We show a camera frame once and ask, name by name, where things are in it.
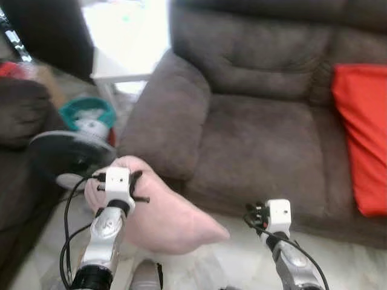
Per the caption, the pink pillow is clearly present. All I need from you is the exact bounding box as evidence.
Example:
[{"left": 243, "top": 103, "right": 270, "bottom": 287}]
[{"left": 85, "top": 156, "right": 230, "bottom": 254}]

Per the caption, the black and white floor fan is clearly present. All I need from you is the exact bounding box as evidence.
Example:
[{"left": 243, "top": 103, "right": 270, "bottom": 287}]
[{"left": 29, "top": 117, "right": 117, "bottom": 189}]

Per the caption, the grey-brown fabric sofa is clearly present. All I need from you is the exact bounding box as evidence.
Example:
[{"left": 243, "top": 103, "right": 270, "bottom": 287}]
[{"left": 118, "top": 0, "right": 387, "bottom": 248}]

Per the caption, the red pillow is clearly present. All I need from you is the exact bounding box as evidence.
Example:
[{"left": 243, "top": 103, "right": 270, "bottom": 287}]
[{"left": 331, "top": 63, "right": 387, "bottom": 217}]

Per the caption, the teal plastic basket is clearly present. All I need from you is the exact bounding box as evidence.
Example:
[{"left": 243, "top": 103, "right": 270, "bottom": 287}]
[{"left": 59, "top": 95, "right": 117, "bottom": 132}]

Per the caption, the white side table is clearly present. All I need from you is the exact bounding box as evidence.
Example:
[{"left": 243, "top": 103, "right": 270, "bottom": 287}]
[{"left": 80, "top": 0, "right": 173, "bottom": 103}]

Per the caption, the dark brown armchair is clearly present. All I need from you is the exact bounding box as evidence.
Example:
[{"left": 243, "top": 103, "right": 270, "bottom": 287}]
[{"left": 0, "top": 77, "right": 68, "bottom": 285}]

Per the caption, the red bag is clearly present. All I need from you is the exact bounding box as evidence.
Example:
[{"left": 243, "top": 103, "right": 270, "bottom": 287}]
[{"left": 0, "top": 60, "right": 38, "bottom": 80}]

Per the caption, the dark cabinet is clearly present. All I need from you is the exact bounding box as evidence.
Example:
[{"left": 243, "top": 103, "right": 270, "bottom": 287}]
[{"left": 0, "top": 0, "right": 96, "bottom": 82}]

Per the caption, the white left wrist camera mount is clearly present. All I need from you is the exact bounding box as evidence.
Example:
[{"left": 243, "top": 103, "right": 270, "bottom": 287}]
[{"left": 104, "top": 167, "right": 135, "bottom": 209}]

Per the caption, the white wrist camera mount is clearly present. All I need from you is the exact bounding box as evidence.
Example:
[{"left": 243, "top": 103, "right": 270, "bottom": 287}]
[
  {"left": 266, "top": 199, "right": 292, "bottom": 235},
  {"left": 104, "top": 167, "right": 135, "bottom": 209}
]

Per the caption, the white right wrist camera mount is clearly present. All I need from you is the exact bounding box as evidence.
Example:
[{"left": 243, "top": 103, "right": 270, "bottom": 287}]
[{"left": 266, "top": 199, "right": 292, "bottom": 235}]

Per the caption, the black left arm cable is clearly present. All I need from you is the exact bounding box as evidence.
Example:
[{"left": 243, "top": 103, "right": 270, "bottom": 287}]
[{"left": 59, "top": 172, "right": 109, "bottom": 289}]

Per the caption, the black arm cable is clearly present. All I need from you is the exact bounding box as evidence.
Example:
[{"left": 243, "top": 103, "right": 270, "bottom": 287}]
[
  {"left": 245, "top": 214, "right": 331, "bottom": 290},
  {"left": 59, "top": 172, "right": 109, "bottom": 289}
]

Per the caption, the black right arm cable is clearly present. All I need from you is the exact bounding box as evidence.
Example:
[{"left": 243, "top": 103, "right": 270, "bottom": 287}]
[{"left": 245, "top": 214, "right": 331, "bottom": 290}]

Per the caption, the black and white striped strap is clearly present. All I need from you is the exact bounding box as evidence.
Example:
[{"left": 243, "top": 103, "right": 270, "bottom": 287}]
[{"left": 0, "top": 9, "right": 32, "bottom": 63}]

